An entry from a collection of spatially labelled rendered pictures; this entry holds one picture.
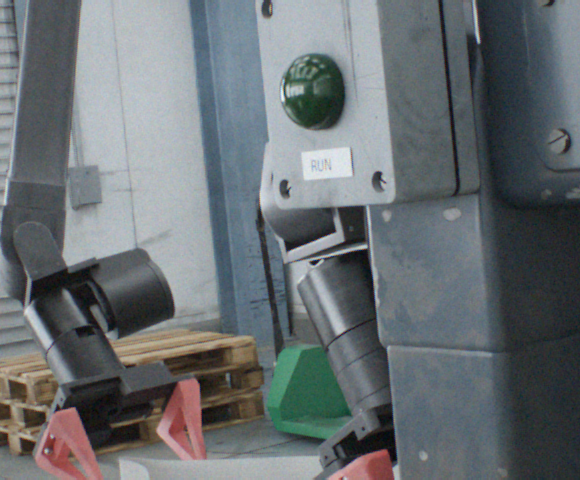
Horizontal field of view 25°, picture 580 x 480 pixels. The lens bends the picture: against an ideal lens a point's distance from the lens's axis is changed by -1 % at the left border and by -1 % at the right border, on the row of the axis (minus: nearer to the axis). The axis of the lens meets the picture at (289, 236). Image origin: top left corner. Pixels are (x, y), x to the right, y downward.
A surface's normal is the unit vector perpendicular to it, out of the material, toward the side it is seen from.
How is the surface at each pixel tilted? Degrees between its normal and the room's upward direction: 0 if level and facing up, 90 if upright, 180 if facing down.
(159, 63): 90
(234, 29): 90
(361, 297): 65
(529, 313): 90
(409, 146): 90
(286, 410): 75
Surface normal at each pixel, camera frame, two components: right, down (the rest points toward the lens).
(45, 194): 0.28, -0.46
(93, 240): 0.60, -0.02
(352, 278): 0.04, -0.39
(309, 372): 0.55, -0.27
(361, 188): -0.80, 0.11
